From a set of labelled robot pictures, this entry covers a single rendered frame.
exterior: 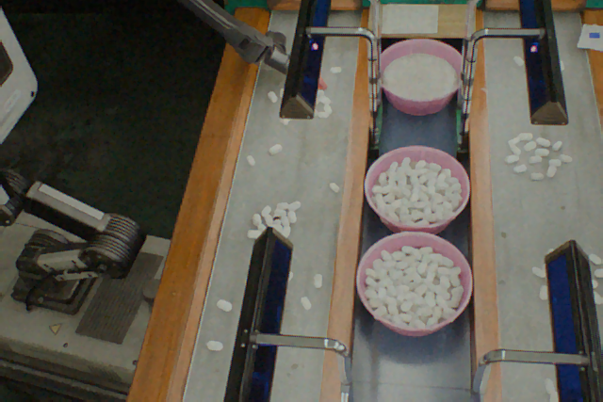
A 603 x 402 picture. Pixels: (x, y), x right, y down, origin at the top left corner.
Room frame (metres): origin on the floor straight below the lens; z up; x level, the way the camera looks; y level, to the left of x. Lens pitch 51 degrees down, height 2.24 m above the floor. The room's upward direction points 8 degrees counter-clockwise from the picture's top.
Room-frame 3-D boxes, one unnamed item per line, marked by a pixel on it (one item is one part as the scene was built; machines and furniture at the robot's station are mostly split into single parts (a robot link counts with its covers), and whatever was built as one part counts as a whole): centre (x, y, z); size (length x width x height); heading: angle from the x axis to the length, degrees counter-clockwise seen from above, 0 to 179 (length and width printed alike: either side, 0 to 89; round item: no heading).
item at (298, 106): (1.48, -0.08, 1.08); 0.62 x 0.08 x 0.07; 167
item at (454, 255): (0.88, -0.23, 0.72); 0.27 x 0.27 x 0.10
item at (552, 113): (1.35, -0.62, 1.08); 0.62 x 0.08 x 0.07; 167
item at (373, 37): (1.46, -0.16, 0.90); 0.20 x 0.19 x 0.45; 167
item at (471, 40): (1.37, -0.55, 0.90); 0.20 x 0.19 x 0.45; 167
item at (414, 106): (1.58, -0.39, 0.72); 0.27 x 0.27 x 0.10
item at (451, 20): (1.80, -0.44, 0.77); 0.33 x 0.15 x 0.01; 77
